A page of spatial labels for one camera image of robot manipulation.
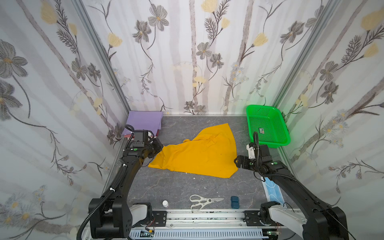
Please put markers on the green plastic basket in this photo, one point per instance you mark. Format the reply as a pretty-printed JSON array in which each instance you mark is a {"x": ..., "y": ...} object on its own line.
[{"x": 271, "y": 119}]

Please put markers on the white ribbed cable duct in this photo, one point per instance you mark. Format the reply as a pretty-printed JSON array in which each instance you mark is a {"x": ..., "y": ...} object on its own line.
[{"x": 199, "y": 234}]

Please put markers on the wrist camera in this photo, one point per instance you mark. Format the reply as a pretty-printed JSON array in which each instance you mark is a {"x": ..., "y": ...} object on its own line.
[
  {"x": 251, "y": 151},
  {"x": 141, "y": 136}
]

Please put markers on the yellow t shirt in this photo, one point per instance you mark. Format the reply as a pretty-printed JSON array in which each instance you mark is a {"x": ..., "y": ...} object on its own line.
[{"x": 211, "y": 153}]

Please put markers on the folded purple t shirt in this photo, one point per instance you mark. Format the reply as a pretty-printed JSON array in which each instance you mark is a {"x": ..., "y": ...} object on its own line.
[{"x": 151, "y": 121}]

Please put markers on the small blue block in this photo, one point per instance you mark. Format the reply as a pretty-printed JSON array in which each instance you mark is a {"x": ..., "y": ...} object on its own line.
[{"x": 235, "y": 204}]

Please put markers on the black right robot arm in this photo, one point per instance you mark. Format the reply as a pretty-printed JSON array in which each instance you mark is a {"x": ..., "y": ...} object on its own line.
[{"x": 316, "y": 220}]

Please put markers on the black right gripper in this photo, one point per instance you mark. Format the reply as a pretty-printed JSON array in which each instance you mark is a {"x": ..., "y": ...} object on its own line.
[{"x": 243, "y": 161}]

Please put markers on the aluminium front rail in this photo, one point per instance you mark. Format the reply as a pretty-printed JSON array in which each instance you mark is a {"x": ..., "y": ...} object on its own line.
[{"x": 218, "y": 219}]

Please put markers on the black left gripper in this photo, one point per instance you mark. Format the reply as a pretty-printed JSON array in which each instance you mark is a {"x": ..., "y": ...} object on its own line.
[{"x": 154, "y": 145}]

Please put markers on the small white bottle cap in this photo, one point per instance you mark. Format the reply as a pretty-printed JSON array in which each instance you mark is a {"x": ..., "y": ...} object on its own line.
[{"x": 165, "y": 203}]

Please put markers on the blue face mask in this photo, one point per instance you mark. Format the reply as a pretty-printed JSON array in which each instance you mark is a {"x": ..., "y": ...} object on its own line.
[{"x": 273, "y": 191}]

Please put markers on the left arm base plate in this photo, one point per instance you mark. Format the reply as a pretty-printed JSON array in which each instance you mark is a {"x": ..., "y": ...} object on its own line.
[{"x": 156, "y": 218}]

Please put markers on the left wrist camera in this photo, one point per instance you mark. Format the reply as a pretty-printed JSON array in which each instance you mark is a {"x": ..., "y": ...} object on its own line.
[{"x": 141, "y": 136}]

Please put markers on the white handled scissors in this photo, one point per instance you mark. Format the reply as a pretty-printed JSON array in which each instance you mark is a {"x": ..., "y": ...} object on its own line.
[{"x": 199, "y": 202}]

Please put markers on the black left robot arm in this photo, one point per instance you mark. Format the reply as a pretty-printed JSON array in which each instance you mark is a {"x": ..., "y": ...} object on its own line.
[{"x": 110, "y": 216}]

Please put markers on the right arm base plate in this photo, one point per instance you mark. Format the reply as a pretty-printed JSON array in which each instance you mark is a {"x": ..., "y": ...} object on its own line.
[{"x": 251, "y": 218}]

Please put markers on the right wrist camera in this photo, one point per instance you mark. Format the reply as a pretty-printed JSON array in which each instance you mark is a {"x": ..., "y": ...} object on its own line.
[{"x": 251, "y": 151}]

